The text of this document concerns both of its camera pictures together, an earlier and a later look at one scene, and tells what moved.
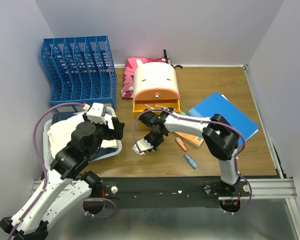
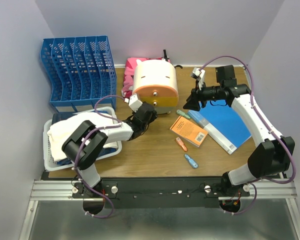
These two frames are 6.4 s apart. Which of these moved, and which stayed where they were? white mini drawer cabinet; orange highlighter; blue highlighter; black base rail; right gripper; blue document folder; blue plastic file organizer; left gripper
Moved: right gripper; left gripper
Stayed: blue highlighter; blue plastic file organizer; blue document folder; black base rail; orange highlighter; white mini drawer cabinet
